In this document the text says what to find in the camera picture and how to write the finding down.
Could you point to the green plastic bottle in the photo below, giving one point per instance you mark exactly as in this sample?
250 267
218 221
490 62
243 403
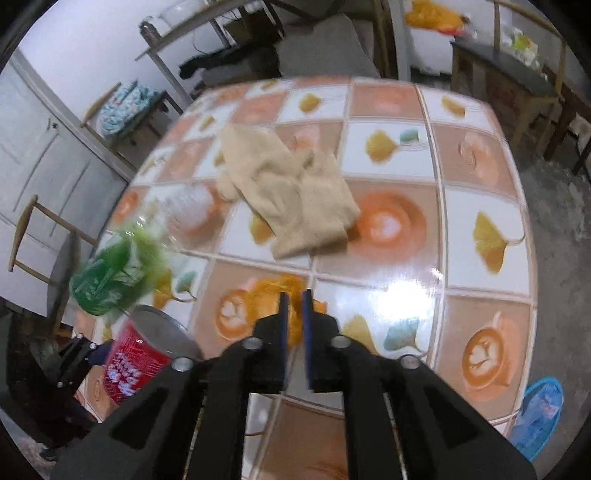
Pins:
115 272

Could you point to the wooden chair with cloth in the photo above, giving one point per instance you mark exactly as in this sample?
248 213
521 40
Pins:
152 104

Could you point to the yellow plastic bag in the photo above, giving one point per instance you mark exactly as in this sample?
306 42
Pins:
431 14

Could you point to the beige towel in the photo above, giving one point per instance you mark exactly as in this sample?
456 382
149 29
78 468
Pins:
286 194

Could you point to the tile pattern table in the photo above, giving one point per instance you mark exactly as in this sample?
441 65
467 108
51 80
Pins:
406 161

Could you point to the grey metal table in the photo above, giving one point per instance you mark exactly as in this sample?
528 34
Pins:
184 41

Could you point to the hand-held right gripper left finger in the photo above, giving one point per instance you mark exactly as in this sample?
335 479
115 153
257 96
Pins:
285 318

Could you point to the blue plastic basket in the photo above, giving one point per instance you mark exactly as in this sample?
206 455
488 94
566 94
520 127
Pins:
540 415

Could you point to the red printed can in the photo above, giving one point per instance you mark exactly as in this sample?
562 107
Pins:
138 360

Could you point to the white box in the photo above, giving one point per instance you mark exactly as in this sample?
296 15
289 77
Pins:
429 50

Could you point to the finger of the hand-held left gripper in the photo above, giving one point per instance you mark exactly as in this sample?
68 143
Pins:
74 364

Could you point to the black cloth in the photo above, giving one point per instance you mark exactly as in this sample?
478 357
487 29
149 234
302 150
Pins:
212 62

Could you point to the light wooden chair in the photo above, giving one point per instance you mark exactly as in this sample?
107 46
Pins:
60 277

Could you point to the steel bottle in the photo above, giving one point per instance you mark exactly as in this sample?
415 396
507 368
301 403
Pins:
148 26

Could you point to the crumpled clear plastic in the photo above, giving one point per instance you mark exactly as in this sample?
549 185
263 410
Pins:
189 210

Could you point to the white door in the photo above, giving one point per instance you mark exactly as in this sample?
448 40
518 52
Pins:
41 161

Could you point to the blue floral cloth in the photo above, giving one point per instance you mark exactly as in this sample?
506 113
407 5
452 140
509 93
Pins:
127 108

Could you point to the grey cloth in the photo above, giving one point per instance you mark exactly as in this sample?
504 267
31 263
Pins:
318 50

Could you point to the green white packet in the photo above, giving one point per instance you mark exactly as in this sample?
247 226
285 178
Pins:
524 44

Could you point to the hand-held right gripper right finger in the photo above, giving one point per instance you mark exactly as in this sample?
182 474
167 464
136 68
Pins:
308 323

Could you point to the clear plastic container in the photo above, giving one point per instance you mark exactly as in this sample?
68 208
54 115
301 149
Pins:
182 11

